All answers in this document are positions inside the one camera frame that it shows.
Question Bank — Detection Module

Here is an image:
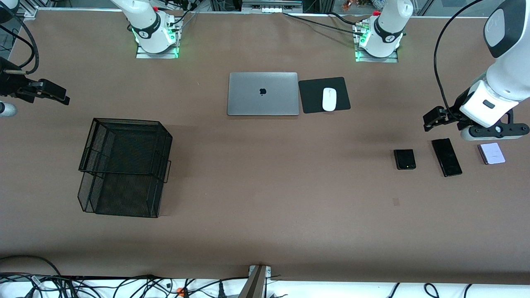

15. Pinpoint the large black smartphone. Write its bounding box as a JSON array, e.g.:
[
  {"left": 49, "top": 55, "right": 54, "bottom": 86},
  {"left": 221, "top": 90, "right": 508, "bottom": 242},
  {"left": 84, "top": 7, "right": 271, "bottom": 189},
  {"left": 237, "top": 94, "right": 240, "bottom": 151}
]
[{"left": 431, "top": 138, "right": 463, "bottom": 178}]

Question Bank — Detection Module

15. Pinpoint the small black flip phone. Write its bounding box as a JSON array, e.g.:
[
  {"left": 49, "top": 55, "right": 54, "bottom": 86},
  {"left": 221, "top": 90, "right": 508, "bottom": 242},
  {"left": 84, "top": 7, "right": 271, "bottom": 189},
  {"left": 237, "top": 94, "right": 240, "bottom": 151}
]
[{"left": 393, "top": 149, "right": 417, "bottom": 171}]

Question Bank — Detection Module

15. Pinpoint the lavender flip phone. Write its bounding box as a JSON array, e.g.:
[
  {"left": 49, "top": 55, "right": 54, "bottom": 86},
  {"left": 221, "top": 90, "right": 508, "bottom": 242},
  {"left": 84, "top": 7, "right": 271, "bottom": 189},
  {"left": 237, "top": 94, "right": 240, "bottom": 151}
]
[{"left": 477, "top": 142, "right": 506, "bottom": 165}]

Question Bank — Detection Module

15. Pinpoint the black mesh two-tier tray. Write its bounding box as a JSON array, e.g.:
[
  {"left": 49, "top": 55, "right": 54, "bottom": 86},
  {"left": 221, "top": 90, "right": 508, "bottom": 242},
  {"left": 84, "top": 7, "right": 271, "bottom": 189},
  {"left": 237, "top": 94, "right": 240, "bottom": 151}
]
[{"left": 77, "top": 118, "right": 173, "bottom": 219}]

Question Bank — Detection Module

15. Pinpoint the white computer mouse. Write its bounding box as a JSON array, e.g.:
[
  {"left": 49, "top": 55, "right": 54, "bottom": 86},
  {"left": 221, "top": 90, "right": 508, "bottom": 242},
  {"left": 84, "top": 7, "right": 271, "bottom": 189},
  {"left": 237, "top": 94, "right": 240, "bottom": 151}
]
[{"left": 322, "top": 87, "right": 337, "bottom": 112}]

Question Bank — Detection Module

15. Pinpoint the black mouse pad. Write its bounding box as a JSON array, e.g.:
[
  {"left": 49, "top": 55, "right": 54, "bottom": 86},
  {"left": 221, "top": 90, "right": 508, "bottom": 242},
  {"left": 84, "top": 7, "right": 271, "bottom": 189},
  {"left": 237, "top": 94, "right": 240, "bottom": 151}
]
[{"left": 298, "top": 77, "right": 352, "bottom": 114}]

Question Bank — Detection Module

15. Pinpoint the silver closed laptop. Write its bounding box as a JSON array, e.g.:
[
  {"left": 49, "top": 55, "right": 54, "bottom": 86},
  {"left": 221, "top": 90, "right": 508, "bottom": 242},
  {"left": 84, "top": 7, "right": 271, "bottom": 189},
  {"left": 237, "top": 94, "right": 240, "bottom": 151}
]
[{"left": 227, "top": 72, "right": 299, "bottom": 116}]

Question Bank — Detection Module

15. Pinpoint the white power strip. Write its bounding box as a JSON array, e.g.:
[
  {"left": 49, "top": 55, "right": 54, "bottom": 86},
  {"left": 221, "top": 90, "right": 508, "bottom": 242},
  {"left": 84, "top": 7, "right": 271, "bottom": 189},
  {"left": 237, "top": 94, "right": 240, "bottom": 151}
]
[{"left": 242, "top": 0, "right": 303, "bottom": 13}]

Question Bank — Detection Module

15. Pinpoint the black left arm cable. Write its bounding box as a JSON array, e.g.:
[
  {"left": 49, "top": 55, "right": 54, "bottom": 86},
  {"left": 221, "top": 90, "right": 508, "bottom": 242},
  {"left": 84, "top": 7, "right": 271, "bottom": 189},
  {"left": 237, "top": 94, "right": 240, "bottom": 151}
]
[{"left": 434, "top": 0, "right": 497, "bottom": 120}]

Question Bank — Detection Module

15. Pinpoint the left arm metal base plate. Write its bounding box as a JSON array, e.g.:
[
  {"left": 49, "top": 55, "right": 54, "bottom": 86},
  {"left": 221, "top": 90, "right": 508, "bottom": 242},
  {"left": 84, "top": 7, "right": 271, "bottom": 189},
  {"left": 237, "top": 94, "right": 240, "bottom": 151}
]
[{"left": 354, "top": 21, "right": 399, "bottom": 63}]

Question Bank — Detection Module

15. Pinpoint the aluminium frame profile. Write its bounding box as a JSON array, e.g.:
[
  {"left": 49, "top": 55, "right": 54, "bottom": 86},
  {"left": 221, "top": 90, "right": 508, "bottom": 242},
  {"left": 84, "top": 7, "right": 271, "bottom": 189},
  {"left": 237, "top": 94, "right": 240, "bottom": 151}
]
[{"left": 0, "top": 6, "right": 39, "bottom": 19}]

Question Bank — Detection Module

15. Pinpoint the short black table cable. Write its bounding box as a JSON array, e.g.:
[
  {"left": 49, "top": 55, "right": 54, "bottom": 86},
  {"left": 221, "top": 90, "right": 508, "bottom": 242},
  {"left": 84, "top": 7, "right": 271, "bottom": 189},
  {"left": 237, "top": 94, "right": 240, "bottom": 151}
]
[{"left": 329, "top": 12, "right": 365, "bottom": 26}]

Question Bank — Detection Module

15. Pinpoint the long black table cable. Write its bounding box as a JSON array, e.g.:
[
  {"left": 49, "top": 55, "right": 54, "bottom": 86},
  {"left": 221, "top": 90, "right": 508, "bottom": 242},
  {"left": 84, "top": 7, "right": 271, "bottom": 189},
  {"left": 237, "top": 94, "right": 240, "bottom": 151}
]
[{"left": 284, "top": 12, "right": 365, "bottom": 34}]

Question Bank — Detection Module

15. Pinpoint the black cable bundle at base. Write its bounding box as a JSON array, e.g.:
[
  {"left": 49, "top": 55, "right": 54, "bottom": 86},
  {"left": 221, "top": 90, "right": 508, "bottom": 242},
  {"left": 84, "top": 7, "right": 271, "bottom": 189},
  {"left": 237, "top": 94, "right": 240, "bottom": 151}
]
[{"left": 166, "top": 0, "right": 200, "bottom": 30}]

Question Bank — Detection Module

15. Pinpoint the black looped floor cable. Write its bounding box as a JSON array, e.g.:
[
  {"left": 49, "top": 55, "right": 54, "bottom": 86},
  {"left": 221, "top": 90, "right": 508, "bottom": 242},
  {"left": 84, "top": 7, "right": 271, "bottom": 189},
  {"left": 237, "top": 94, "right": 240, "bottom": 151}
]
[{"left": 0, "top": 255, "right": 63, "bottom": 280}]

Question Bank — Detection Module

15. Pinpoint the grey metal camera post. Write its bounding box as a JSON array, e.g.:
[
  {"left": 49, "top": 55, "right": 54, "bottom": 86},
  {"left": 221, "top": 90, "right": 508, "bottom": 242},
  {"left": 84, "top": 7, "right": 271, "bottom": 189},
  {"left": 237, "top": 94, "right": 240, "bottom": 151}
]
[{"left": 238, "top": 265, "right": 272, "bottom": 298}]

